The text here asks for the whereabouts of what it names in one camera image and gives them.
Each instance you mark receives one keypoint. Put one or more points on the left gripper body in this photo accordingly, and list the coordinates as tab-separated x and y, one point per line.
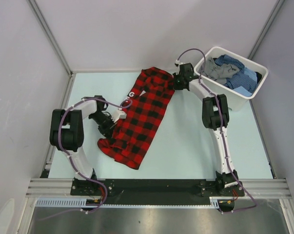
106	123

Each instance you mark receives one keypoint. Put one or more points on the white plastic bin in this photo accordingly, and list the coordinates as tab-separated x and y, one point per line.
235	100

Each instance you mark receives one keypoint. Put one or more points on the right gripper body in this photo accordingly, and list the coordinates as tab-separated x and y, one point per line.
178	82

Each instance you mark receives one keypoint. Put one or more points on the light blue shirt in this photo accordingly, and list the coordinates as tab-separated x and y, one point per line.
244	82

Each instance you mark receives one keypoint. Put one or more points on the white cable duct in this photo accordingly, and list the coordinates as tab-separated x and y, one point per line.
91	203

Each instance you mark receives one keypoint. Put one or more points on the grey shirt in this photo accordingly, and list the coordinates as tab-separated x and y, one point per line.
219	73

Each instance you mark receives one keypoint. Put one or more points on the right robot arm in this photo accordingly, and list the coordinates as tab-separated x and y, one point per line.
215	118

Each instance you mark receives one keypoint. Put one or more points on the aluminium frame rail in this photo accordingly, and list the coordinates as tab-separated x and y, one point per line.
258	188

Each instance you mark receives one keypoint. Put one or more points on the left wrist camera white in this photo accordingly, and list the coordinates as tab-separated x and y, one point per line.
117	115

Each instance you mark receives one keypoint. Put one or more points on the red black plaid shirt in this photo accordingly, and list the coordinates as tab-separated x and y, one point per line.
132	136

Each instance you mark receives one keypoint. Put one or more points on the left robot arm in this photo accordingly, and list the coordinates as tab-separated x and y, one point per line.
67	135

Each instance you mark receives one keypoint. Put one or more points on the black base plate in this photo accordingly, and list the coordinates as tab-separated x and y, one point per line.
162	191

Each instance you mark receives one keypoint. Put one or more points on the blue checked shirt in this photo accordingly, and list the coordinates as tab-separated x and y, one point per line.
226	59

